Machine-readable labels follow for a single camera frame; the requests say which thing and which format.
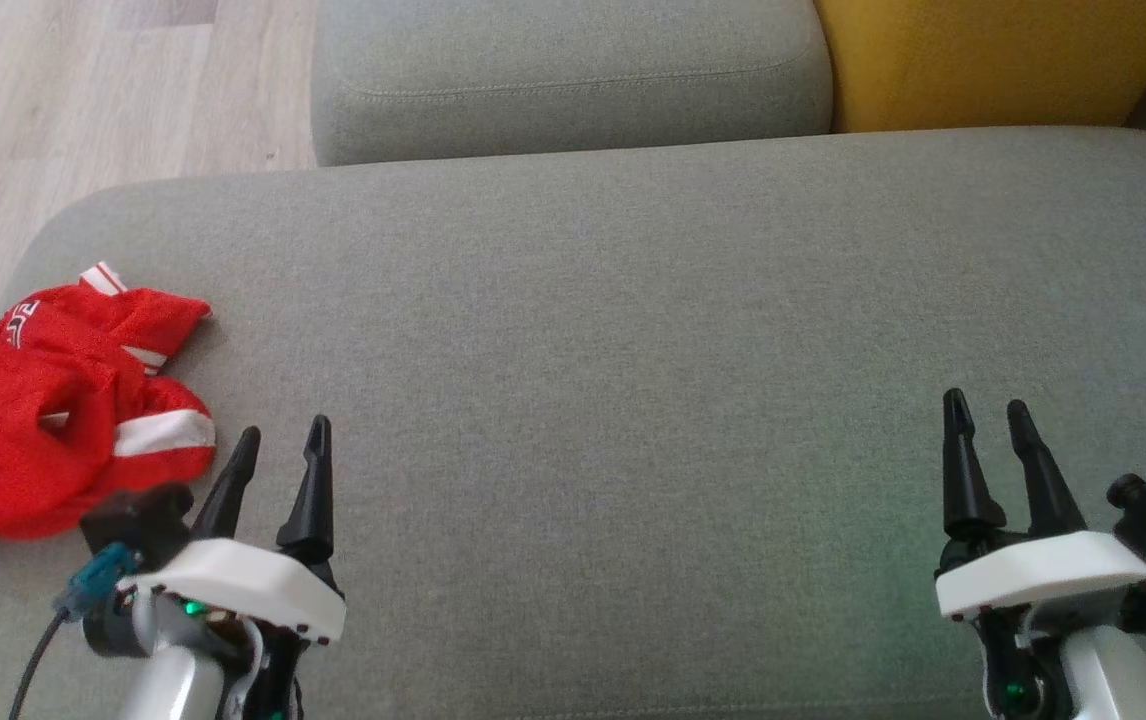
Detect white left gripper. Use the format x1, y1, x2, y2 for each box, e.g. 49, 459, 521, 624
138, 415, 346, 641

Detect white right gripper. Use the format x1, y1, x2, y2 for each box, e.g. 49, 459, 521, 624
936, 388, 1146, 621

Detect red shorts white stripes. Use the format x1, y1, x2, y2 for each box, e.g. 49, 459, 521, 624
0, 320, 218, 558

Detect large grey sofa ottoman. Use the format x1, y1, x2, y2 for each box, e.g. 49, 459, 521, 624
0, 125, 1146, 720

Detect yellow sofa backrest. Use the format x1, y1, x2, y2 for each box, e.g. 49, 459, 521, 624
813, 0, 1146, 134

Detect grey sofa seat cushion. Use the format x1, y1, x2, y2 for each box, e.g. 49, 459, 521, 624
310, 0, 835, 167

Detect left black cable teal plug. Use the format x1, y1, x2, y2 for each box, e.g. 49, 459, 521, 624
8, 542, 141, 720

